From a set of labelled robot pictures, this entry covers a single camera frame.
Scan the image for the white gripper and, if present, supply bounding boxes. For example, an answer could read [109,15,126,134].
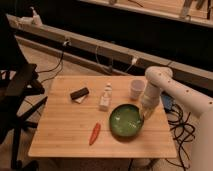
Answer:
[140,95,157,120]

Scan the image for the green ceramic bowl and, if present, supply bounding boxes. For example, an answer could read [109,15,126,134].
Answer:
[109,104,144,138]

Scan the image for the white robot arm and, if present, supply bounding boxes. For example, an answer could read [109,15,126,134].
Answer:
[141,66,213,171]

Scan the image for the blue box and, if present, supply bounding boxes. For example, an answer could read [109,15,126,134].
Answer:
[161,94,173,113]

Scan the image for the white paper cup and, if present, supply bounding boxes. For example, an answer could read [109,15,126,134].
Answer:
[130,80,145,100]

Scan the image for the white plastic bottle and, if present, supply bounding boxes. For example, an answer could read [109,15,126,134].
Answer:
[99,83,112,111]

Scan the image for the black and white eraser block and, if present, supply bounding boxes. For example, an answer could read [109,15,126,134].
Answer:
[70,87,89,103]

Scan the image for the white spray bottle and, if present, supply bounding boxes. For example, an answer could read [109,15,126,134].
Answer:
[30,6,43,26]

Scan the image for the black floor cables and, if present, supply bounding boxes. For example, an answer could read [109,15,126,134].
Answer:
[164,103,197,171]

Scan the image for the white wall plug right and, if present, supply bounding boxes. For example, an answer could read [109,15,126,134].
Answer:
[131,57,138,65]

